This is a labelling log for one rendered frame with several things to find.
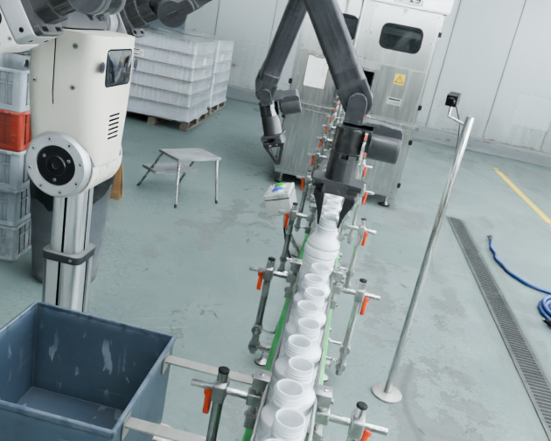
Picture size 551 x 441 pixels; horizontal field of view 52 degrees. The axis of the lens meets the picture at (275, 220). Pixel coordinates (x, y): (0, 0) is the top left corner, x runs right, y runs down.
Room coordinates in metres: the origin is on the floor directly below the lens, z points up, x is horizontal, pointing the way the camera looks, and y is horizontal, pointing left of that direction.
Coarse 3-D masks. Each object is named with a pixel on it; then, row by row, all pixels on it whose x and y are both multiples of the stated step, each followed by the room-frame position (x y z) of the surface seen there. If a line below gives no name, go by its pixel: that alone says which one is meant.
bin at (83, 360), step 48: (0, 336) 0.92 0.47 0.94; (48, 336) 1.05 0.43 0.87; (96, 336) 1.04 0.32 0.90; (144, 336) 1.03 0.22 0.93; (0, 384) 0.93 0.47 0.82; (48, 384) 1.05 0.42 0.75; (96, 384) 1.04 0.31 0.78; (144, 384) 0.85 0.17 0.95; (0, 432) 0.74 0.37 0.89; (48, 432) 0.73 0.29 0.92; (96, 432) 0.72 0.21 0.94; (144, 432) 0.76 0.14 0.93
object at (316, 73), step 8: (312, 56) 5.86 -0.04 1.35; (320, 56) 5.84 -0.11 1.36; (312, 64) 5.86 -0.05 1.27; (320, 64) 5.85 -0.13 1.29; (304, 72) 5.86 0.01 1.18; (312, 72) 5.85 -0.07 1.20; (320, 72) 5.85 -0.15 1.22; (304, 80) 5.86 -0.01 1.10; (312, 80) 5.85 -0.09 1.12; (320, 80) 5.84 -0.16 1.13; (320, 88) 5.84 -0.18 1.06
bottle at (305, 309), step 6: (306, 300) 0.87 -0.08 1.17; (300, 306) 0.87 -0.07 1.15; (306, 306) 0.87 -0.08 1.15; (312, 306) 0.87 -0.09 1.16; (294, 312) 0.86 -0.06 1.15; (300, 312) 0.84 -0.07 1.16; (306, 312) 0.84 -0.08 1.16; (312, 312) 0.84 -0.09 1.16; (294, 318) 0.85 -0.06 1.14; (288, 324) 0.86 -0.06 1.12; (294, 324) 0.85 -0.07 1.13; (288, 330) 0.84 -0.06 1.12; (294, 330) 0.84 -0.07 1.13; (282, 336) 0.86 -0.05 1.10; (288, 336) 0.84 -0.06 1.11; (282, 342) 0.85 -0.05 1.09; (282, 348) 0.84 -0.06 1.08
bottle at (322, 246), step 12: (324, 216) 1.10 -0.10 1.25; (324, 228) 1.07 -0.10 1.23; (336, 228) 1.09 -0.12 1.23; (312, 240) 1.07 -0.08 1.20; (324, 240) 1.07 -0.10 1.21; (336, 240) 1.08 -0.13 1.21; (312, 252) 1.06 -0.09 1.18; (324, 252) 1.06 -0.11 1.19; (336, 252) 1.07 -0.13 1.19; (300, 276) 1.08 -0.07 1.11
